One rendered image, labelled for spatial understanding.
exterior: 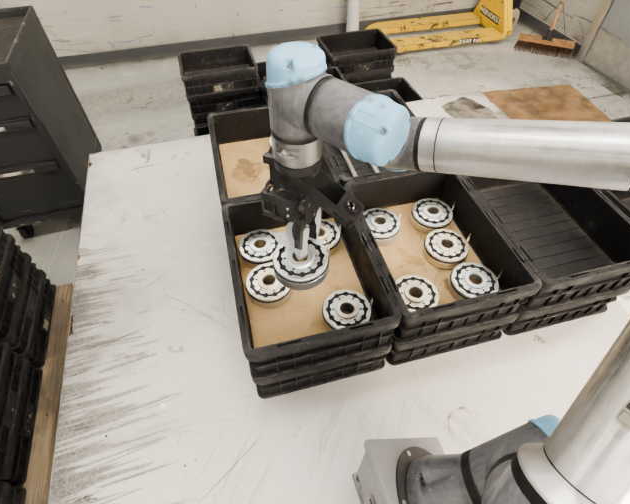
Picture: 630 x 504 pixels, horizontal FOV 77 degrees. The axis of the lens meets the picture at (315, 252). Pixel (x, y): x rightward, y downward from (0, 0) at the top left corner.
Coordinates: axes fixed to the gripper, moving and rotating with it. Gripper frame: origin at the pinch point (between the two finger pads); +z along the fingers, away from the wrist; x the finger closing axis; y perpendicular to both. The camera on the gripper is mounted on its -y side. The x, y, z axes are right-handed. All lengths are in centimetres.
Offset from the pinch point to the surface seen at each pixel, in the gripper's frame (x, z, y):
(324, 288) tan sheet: -4.2, 17.5, -1.9
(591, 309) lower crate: -31, 25, -62
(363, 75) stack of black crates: -174, 50, 45
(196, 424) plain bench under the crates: 30.0, 31.4, 12.4
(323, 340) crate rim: 12.6, 8.2, -8.5
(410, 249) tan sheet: -23.4, 17.0, -16.7
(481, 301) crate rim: -7.1, 7.3, -33.1
